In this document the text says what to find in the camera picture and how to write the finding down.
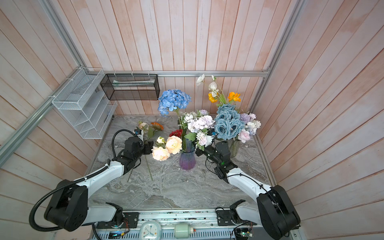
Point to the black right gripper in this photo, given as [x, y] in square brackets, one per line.
[200, 150]

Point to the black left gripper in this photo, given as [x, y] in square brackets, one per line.
[148, 147]

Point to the clear ribbed glass vase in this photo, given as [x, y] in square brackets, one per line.
[234, 147]

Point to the light blue rose bunch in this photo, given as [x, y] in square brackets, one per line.
[228, 124]

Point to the blue purple glass vase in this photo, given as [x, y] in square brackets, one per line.
[187, 159]

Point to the peach rose flower bunch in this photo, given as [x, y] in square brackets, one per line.
[164, 148]

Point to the pastel mixed flower bouquet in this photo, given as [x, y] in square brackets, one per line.
[250, 128]

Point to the red rose flower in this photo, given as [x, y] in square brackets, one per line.
[178, 133]

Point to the yellow poppy flower stem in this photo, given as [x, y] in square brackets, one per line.
[220, 99]

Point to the blue hydrangea flower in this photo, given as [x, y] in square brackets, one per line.
[173, 101]

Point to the white ranunculus flower stem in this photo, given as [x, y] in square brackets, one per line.
[213, 88]

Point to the white small-flower green bunch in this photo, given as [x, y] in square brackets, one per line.
[197, 130]

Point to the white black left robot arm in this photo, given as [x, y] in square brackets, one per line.
[68, 208]

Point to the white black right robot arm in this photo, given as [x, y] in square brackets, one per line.
[272, 209]

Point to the orange gerbera flower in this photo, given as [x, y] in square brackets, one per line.
[150, 130]

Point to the white analog clock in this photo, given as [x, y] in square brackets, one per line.
[150, 230]

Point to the pale green cylinder device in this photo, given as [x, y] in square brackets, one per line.
[183, 231]

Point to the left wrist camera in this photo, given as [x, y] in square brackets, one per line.
[139, 133]

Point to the black mesh wall basket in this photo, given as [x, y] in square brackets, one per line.
[131, 87]

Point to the white wire mesh shelf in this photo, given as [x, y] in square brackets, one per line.
[84, 105]

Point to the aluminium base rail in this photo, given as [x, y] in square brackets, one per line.
[207, 224]

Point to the aluminium wall frame rail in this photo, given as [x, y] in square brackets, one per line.
[21, 134]

